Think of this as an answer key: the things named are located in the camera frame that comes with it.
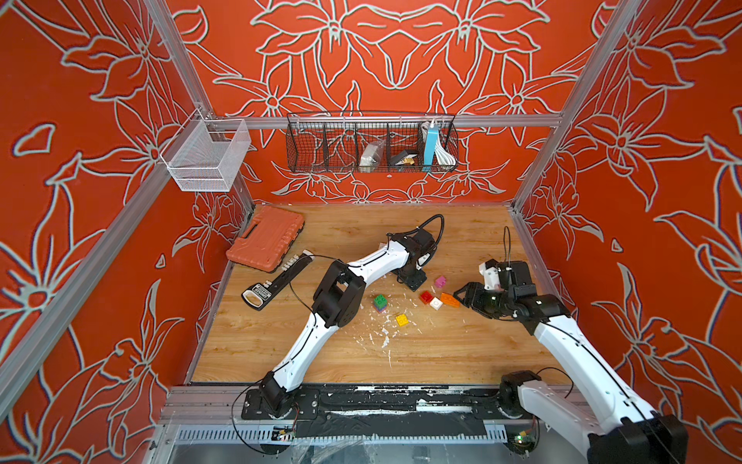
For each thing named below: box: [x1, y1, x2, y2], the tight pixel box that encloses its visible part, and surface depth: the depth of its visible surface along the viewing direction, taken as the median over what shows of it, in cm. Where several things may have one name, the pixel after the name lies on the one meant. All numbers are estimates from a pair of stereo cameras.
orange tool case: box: [226, 203, 306, 273], surface depth 104 cm
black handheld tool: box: [241, 249, 316, 312], surface depth 97 cm
